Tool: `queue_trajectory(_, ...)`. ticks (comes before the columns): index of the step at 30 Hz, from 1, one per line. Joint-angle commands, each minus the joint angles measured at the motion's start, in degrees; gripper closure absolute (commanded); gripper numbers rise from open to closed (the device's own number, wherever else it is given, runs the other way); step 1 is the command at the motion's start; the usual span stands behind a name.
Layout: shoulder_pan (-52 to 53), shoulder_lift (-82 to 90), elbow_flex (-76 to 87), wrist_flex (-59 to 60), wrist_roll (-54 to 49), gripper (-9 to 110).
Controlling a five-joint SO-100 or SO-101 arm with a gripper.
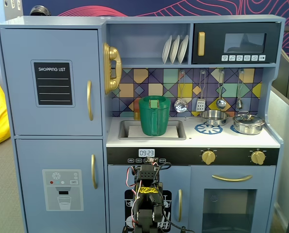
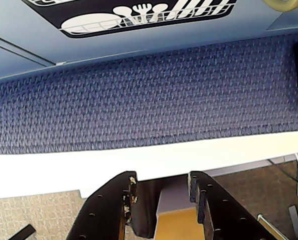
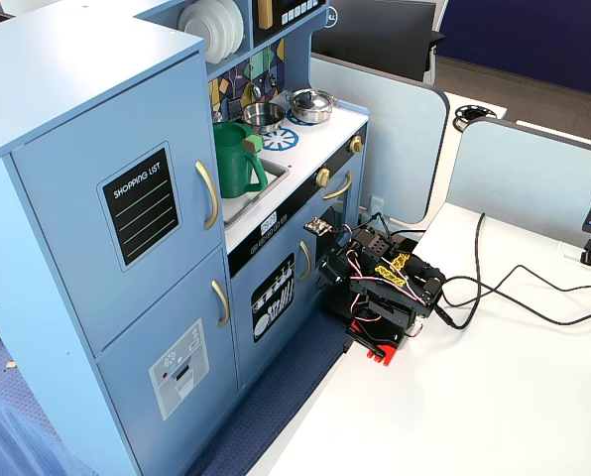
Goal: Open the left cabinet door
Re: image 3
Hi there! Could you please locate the thick black cable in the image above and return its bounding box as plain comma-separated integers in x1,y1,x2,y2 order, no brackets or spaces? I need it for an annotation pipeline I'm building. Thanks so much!
433,211,487,330

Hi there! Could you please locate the light blue desk divider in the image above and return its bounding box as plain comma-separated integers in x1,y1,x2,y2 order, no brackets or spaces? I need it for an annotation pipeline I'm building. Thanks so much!
308,53,451,227
425,118,591,245

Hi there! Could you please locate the gold cabinet door handle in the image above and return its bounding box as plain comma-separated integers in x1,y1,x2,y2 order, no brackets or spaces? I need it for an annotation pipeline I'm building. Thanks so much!
298,240,313,283

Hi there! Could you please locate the hanging toy spatula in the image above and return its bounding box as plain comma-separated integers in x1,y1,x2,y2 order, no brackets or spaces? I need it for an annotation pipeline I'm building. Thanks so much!
227,73,243,121

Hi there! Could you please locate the steel toy pot with lid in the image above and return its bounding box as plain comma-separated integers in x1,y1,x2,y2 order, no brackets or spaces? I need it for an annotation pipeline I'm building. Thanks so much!
285,87,338,125

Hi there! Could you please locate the short gold fridge door handle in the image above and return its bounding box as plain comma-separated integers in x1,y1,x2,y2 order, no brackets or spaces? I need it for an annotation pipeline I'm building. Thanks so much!
210,280,232,328

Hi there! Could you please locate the black toy microwave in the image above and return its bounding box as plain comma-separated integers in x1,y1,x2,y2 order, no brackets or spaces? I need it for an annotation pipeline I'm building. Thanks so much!
252,0,327,49

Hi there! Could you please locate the black shopping list chalkboard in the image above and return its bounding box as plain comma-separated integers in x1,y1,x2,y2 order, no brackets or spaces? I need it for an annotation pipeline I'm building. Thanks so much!
95,141,183,274

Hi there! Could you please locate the blue cloth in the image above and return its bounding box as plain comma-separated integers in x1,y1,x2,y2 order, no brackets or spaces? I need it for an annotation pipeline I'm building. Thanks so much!
0,380,101,476

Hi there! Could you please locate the medium white plate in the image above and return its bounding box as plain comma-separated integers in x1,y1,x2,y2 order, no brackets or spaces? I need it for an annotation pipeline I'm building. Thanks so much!
185,0,232,57

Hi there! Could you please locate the gold oven door handle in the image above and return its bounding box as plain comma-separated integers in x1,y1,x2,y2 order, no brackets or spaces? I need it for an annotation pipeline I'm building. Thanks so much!
322,171,354,201

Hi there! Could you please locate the office chair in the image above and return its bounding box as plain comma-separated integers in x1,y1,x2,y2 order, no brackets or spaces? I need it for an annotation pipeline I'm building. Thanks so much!
420,0,450,86

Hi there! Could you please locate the open steel toy pot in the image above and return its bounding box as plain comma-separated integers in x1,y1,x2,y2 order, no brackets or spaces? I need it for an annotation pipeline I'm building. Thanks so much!
240,101,288,136

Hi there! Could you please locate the black Dell monitor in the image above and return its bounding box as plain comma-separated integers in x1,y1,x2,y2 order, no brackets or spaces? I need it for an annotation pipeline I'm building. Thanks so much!
310,0,438,83

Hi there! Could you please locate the thin black cable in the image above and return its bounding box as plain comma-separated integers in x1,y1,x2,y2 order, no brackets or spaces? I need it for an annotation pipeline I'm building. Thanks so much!
441,264,591,327

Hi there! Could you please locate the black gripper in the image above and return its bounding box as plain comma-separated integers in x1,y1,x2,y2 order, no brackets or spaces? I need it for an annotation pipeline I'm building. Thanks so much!
316,242,360,322

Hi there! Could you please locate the small white plate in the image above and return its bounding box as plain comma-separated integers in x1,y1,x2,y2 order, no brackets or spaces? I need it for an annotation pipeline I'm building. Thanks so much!
177,2,213,47

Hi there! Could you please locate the blue fridge door with chalkboard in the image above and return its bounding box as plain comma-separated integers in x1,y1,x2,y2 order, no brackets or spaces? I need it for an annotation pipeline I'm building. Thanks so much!
8,49,226,357

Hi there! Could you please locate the colourful mosaic backsplash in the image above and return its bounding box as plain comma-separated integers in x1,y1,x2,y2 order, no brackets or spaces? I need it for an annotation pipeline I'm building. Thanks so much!
206,37,287,125

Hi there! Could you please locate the small camera circuit board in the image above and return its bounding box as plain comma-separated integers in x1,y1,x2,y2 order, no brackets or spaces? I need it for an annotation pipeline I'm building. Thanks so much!
302,216,334,236

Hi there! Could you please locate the green plastic pitcher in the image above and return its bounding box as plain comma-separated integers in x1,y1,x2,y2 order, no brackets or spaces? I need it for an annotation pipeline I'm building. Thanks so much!
212,121,270,200

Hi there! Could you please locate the white toy sink basin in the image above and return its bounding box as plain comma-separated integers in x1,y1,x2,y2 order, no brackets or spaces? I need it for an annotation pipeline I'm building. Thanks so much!
222,157,292,230

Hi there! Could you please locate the black filament spool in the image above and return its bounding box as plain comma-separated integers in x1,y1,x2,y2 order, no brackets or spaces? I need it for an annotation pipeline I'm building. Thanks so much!
451,103,498,133

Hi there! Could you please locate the large white plate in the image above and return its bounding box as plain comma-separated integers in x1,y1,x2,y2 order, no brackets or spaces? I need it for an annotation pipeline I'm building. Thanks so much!
203,0,245,65

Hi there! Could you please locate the long gold fridge door handle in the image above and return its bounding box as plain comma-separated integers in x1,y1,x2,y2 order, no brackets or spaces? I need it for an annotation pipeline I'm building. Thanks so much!
194,159,221,232

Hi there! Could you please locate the red table clamp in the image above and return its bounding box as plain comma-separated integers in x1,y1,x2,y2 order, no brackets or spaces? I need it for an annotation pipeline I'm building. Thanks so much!
344,319,402,369

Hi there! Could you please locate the blue toy kitchen body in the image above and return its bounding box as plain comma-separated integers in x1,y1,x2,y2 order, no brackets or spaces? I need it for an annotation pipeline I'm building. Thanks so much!
0,0,371,476

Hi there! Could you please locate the blue fridge door with dispenser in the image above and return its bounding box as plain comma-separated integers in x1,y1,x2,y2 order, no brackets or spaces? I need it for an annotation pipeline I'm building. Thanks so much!
94,246,241,476

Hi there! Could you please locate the white cabinet door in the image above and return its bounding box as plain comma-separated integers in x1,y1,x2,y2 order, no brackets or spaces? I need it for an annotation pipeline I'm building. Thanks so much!
229,217,326,393

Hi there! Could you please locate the blue oven door with window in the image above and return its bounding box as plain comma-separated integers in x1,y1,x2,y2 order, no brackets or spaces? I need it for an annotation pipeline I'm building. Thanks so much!
316,153,369,259

